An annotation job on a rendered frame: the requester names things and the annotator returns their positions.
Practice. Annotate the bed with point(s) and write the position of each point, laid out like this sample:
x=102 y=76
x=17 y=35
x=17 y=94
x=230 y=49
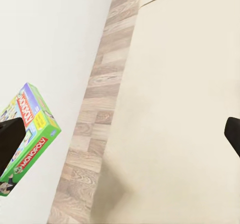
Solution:
x=167 y=159

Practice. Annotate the board game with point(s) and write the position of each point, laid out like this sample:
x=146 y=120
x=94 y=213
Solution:
x=41 y=130

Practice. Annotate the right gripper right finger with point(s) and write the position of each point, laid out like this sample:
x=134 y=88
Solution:
x=232 y=133

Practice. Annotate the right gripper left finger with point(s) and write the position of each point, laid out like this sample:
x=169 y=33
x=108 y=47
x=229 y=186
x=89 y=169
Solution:
x=12 y=133

